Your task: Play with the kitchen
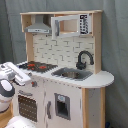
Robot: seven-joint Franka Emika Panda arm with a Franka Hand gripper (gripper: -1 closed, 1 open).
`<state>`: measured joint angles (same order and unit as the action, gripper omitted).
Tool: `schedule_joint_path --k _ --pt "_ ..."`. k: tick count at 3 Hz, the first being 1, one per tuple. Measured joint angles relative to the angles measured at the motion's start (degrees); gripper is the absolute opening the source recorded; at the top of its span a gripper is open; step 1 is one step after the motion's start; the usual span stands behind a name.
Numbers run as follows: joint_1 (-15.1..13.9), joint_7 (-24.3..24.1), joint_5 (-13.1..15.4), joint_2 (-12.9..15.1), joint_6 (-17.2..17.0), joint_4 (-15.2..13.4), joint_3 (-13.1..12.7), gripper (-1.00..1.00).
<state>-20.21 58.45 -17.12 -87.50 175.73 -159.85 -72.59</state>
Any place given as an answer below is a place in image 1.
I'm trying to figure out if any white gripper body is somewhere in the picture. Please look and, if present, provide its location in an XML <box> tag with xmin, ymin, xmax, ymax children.
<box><xmin>0</xmin><ymin>62</ymin><xmax>31</xmax><ymax>86</ymax></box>

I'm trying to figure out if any white microwave cabinet door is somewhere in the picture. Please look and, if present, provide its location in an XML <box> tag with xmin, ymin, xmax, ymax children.
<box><xmin>51</xmin><ymin>14</ymin><xmax>92</xmax><ymax>39</ymax></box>

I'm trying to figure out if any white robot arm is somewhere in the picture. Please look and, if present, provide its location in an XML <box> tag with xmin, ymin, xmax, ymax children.
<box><xmin>0</xmin><ymin>62</ymin><xmax>36</xmax><ymax>128</ymax></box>

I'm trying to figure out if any wooden toy kitchen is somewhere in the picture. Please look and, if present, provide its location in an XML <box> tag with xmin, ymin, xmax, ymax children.
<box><xmin>13</xmin><ymin>10</ymin><xmax>114</xmax><ymax>128</ymax></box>

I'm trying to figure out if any black toy stovetop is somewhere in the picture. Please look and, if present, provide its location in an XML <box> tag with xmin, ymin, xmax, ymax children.
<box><xmin>19</xmin><ymin>61</ymin><xmax>56</xmax><ymax>73</ymax></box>

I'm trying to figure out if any toy oven door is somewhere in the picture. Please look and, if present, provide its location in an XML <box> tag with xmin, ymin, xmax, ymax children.
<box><xmin>18</xmin><ymin>90</ymin><xmax>37</xmax><ymax>122</ymax></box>

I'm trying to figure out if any grey range hood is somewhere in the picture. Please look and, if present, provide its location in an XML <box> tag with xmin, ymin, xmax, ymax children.
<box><xmin>25</xmin><ymin>15</ymin><xmax>52</xmax><ymax>34</ymax></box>

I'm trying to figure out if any grey toy sink basin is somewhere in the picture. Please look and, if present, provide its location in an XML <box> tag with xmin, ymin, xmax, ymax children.
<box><xmin>51</xmin><ymin>67</ymin><xmax>92</xmax><ymax>81</ymax></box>

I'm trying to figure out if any black toy faucet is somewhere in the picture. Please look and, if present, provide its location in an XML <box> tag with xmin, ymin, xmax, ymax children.
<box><xmin>76</xmin><ymin>50</ymin><xmax>94</xmax><ymax>70</ymax></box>

